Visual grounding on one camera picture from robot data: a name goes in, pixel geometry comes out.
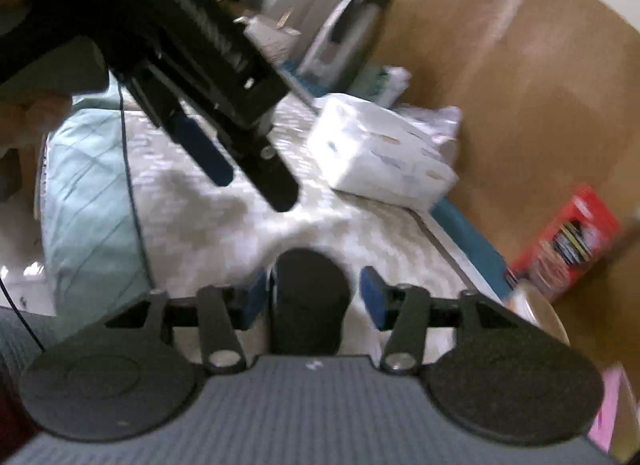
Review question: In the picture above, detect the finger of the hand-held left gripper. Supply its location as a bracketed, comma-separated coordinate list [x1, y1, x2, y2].
[215, 112, 301, 212]
[132, 80, 236, 187]

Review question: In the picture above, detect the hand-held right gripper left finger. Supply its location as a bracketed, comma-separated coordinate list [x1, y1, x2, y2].
[105, 269, 272, 375]

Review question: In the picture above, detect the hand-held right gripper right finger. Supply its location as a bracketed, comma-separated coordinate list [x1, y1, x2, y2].
[361, 266, 519, 375]

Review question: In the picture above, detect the black cloth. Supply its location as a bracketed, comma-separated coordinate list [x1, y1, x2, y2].
[272, 247, 352, 357]

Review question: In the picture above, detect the teal juice carton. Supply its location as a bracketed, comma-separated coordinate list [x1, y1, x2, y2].
[357, 64, 413, 108]

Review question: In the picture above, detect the pink tin box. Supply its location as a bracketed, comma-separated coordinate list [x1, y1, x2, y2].
[587, 365, 633, 461]

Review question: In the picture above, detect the person's left hand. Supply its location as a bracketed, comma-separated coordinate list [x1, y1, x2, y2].
[0, 0, 74, 151]

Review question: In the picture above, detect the white tissue pack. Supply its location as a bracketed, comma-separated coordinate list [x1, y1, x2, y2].
[306, 92, 460, 211]

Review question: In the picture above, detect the light blue cushion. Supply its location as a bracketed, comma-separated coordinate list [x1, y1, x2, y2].
[40, 105, 153, 318]

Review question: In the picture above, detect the stainless steel thermos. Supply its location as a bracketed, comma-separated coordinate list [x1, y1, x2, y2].
[300, 0, 392, 93]

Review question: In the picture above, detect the clear plastic bag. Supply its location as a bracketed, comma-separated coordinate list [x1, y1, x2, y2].
[400, 105, 463, 166]

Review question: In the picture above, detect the red carton box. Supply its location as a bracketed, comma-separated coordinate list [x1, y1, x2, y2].
[507, 184, 622, 303]

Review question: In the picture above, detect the large wood-look board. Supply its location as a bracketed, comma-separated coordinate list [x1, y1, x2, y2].
[372, 0, 640, 376]

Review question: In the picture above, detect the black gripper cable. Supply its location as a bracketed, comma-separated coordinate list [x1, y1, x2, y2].
[117, 80, 156, 293]

